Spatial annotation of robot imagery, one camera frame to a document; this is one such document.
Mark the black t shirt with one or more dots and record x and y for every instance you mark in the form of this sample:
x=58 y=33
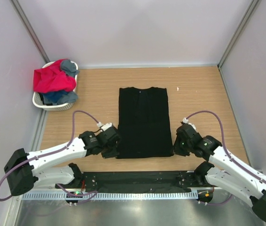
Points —
x=144 y=123

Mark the red t shirt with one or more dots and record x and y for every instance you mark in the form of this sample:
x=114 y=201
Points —
x=52 y=79

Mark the white laundry basket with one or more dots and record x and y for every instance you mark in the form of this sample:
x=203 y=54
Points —
x=37 y=100

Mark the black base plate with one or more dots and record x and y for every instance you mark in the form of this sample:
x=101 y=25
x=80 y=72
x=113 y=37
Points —
x=156 y=182

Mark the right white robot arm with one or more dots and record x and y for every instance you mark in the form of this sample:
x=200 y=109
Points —
x=221 y=168

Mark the white slotted cable duct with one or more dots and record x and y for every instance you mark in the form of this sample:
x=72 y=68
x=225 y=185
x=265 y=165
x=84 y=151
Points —
x=60 y=195

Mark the grey blue t shirt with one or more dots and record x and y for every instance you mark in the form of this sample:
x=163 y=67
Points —
x=69 y=68

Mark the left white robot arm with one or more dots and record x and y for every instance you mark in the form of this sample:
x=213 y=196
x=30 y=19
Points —
x=26 y=171

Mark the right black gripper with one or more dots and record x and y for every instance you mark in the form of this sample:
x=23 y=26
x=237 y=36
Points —
x=176 y=149

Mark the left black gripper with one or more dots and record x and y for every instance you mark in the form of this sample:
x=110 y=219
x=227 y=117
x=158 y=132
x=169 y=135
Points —
x=113 y=153

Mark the dark blue t shirt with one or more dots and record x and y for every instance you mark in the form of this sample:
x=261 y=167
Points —
x=59 y=97

